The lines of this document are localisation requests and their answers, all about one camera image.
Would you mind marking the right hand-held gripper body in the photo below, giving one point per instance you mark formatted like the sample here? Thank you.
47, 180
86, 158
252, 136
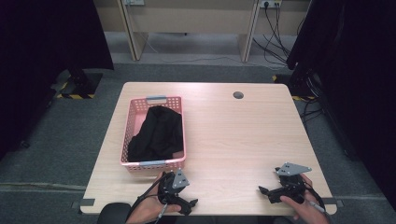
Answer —
291, 186

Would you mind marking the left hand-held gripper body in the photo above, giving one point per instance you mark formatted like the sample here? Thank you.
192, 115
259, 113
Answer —
169, 189

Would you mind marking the black cloth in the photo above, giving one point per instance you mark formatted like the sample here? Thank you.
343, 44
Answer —
158, 137

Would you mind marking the pink plastic basket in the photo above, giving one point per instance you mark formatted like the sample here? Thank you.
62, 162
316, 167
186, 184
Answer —
135, 119

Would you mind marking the person's left hand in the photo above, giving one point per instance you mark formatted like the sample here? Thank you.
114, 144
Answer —
148, 207

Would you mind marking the person's right hand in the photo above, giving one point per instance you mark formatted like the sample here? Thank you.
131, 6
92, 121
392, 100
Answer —
306, 210

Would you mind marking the grey left gripper plug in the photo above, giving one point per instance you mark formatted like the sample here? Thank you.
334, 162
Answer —
162, 211

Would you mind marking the grey gripper plug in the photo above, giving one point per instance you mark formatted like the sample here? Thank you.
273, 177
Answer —
162, 211
317, 206

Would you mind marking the grey right gripper plug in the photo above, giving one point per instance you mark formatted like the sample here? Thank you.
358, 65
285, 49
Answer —
317, 206

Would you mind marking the person's dark clothed leg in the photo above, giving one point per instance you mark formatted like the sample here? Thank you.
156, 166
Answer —
113, 213

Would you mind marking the black curtain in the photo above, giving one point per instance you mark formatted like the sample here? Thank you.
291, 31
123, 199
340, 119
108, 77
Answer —
358, 77
43, 62

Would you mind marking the black stand base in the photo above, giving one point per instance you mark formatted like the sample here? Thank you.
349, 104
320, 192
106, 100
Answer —
81, 84

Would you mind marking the white power strip with plugs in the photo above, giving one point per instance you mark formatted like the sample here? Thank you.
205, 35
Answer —
270, 3

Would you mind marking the grey table edge bracket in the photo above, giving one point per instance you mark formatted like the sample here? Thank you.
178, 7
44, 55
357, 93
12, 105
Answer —
84, 202
334, 202

